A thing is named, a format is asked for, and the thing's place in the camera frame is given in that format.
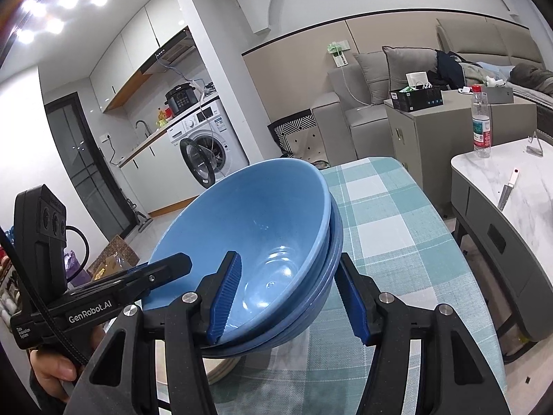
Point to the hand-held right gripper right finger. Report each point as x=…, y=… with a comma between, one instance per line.
x=356, y=302

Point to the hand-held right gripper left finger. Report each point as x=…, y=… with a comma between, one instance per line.
x=224, y=298

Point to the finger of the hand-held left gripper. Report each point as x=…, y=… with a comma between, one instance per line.
x=138, y=270
x=168, y=270

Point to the blue bowl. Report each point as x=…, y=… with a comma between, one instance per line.
x=338, y=229
x=311, y=315
x=259, y=224

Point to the cream plate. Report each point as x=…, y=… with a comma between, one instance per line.
x=220, y=371

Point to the person's left hand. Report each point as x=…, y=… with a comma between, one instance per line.
x=52, y=367

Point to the purple bag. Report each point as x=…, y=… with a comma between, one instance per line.
x=72, y=268

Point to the brown patterned mat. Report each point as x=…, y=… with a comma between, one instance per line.
x=121, y=246

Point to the shoe rack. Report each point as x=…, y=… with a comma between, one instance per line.
x=11, y=285

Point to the grey floor mop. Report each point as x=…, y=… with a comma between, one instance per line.
x=140, y=214

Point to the teal checked tablecloth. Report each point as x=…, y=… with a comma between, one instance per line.
x=389, y=233

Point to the white kitchen base cabinet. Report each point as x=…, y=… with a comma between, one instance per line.
x=151, y=168

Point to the kitchen faucet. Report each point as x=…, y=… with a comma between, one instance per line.
x=142, y=127

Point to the white washing machine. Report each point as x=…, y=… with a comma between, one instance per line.
x=216, y=129

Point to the yellow bottle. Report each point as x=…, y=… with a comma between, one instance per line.
x=162, y=117

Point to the black pressure cooker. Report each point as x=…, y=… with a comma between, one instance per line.
x=181, y=99

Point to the grey nightstand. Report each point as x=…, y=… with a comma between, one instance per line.
x=432, y=147

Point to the grey sofa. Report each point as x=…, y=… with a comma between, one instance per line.
x=341, y=129

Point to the white marble coffee table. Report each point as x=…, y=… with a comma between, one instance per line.
x=535, y=207

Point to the black box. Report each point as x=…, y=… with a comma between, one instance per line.
x=417, y=99

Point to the clear water bottle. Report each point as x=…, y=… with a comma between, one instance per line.
x=481, y=129

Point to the range hood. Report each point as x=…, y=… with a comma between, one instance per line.
x=173, y=52

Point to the grey cushion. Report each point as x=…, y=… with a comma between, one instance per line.
x=371, y=78
x=410, y=62

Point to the white box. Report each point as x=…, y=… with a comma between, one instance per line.
x=417, y=78

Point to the metal phone stand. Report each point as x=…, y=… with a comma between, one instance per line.
x=535, y=147

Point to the dark blue garment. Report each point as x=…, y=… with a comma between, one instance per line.
x=449, y=71

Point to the grey tissue box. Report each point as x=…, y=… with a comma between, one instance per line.
x=497, y=95

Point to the cluster of ceiling spotlights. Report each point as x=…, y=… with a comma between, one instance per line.
x=60, y=4

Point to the beige padded bed headboard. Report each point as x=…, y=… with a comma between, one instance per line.
x=488, y=39

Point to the white kitchen wall cabinet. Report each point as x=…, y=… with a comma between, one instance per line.
x=125, y=52

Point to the green wall plug adapter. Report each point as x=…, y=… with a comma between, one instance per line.
x=339, y=52

